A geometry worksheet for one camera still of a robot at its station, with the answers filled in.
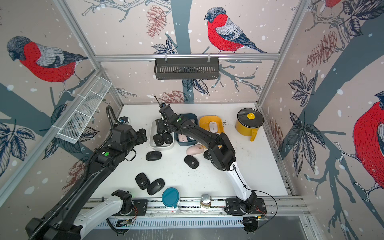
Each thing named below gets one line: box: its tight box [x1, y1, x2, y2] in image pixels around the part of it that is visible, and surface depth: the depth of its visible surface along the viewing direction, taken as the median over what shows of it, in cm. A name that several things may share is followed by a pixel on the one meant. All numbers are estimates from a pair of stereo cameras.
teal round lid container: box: [162, 187, 181, 209], surface depth 72 cm
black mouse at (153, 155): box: [145, 151, 162, 161], surface depth 92 cm
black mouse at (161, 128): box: [155, 118, 166, 134], surface depth 83 cm
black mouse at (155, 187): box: [147, 178, 165, 196], surface depth 81 cm
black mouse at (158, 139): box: [153, 134, 164, 147], surface depth 98 cm
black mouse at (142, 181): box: [135, 172, 150, 190], surface depth 82 cm
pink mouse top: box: [186, 144, 204, 156], surface depth 94 cm
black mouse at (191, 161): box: [184, 155, 200, 169], surface depth 89 cm
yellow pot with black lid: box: [236, 108, 265, 142], surface depth 97 cm
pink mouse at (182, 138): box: [178, 133, 188, 143], surface depth 99 cm
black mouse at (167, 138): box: [162, 132, 173, 145], surface depth 100 cm
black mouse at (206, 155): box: [203, 150, 211, 161], surface depth 92 cm
